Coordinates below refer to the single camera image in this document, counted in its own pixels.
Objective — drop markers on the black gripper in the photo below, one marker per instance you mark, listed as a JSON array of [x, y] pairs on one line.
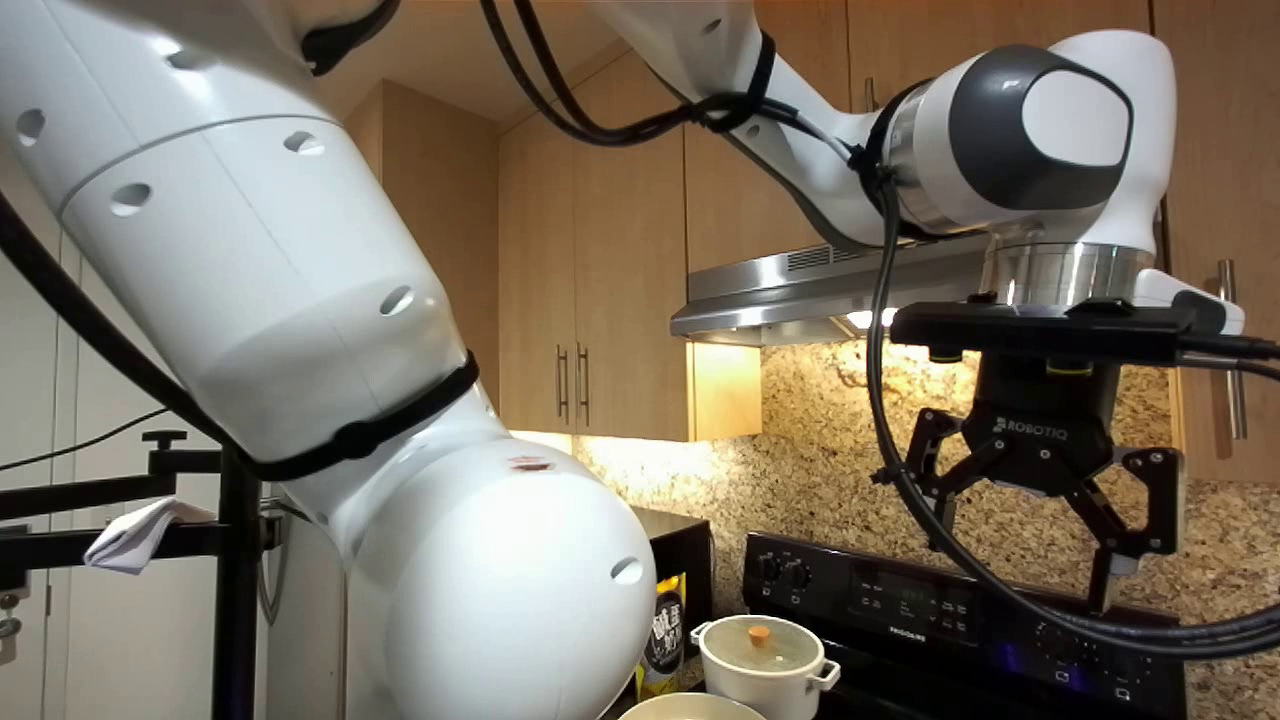
[[1047, 427]]

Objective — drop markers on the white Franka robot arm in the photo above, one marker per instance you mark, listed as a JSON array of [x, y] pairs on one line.
[[264, 265]]

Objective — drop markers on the black stove control panel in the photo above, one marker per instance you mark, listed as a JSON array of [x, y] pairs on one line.
[[853, 603]]

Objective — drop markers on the stainless steel range hood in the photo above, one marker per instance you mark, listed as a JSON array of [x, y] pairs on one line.
[[773, 284]]

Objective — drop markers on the white pot with lid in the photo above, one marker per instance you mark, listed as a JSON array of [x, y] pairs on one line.
[[767, 667]]

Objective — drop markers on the black countertop appliance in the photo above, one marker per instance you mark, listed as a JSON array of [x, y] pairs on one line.
[[686, 544]]

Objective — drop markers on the yellow black package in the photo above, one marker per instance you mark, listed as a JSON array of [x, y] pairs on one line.
[[662, 634]]

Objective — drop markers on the white bowl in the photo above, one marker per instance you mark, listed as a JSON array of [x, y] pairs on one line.
[[693, 709]]

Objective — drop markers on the black metal stand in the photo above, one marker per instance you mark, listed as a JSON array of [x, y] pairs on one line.
[[237, 603]]

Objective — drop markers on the white cloth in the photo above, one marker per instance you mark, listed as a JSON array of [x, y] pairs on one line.
[[135, 533]]

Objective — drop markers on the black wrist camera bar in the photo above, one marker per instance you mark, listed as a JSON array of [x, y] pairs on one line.
[[1041, 335]]

